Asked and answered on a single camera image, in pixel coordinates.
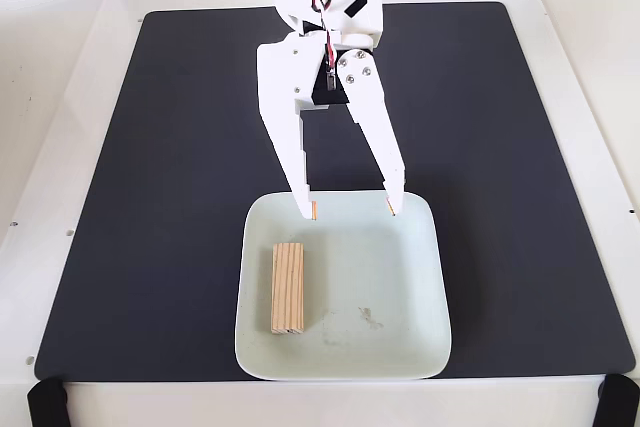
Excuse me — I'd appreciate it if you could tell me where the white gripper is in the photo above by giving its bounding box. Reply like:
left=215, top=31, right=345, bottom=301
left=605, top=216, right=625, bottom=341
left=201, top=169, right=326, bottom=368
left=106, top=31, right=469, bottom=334
left=256, top=30, right=406, bottom=221

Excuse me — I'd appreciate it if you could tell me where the light wooden block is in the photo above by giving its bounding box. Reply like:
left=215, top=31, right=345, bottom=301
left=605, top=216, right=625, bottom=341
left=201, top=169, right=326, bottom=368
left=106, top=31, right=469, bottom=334
left=270, top=242, right=306, bottom=336

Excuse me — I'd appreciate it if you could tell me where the white square plate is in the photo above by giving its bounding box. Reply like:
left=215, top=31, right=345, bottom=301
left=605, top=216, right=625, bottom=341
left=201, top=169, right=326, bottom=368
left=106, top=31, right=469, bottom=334
left=233, top=189, right=453, bottom=382

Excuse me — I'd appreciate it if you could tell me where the black rubber mat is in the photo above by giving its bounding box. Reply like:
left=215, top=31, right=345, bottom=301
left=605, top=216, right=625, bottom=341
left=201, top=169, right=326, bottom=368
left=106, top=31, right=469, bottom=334
left=33, top=0, right=636, bottom=382

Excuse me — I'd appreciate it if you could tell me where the black corner strap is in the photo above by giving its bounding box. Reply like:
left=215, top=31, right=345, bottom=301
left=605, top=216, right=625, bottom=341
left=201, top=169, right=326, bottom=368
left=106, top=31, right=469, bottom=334
left=26, top=379, right=69, bottom=427
left=594, top=374, right=640, bottom=427

